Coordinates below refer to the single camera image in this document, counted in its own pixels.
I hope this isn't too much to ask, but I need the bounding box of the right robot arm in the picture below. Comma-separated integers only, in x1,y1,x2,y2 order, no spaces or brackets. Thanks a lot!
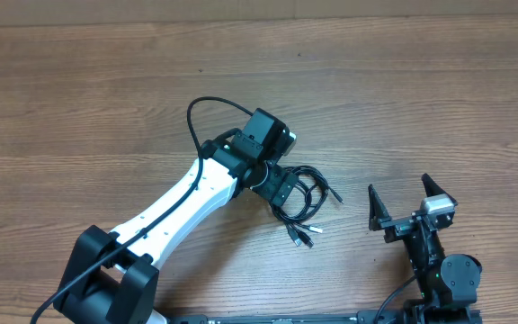
368,174,483,324

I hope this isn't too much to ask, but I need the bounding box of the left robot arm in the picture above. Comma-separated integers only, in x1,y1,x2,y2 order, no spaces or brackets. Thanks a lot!
53,109,296,324

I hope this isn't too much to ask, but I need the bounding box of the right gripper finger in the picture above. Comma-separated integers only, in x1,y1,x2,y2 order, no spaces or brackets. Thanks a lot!
368,184,392,231
421,173,458,205

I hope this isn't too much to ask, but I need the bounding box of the left camera cable black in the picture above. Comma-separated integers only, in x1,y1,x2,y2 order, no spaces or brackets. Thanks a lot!
29,95,255,324

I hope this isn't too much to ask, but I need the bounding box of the camera cable black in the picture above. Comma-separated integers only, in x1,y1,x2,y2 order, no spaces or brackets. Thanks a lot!
29,95,255,324
372,274,419,324

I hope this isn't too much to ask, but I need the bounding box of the right camera cable black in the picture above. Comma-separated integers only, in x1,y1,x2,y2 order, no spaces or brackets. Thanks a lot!
372,274,419,324

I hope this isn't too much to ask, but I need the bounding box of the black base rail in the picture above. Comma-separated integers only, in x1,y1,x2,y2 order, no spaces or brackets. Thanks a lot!
147,310,483,324

